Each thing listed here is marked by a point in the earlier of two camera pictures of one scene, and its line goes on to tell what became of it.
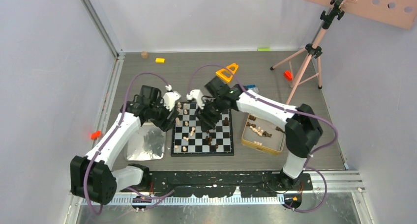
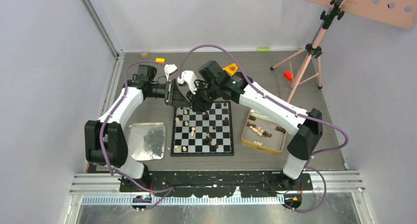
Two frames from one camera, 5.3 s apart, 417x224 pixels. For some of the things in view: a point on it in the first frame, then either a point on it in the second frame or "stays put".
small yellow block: (160, 60) stays put
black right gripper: (204, 118) to (193, 96)
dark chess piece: (226, 122) stays put
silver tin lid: (147, 144) stays put
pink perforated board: (397, 7) stays put
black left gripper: (164, 123) to (175, 98)
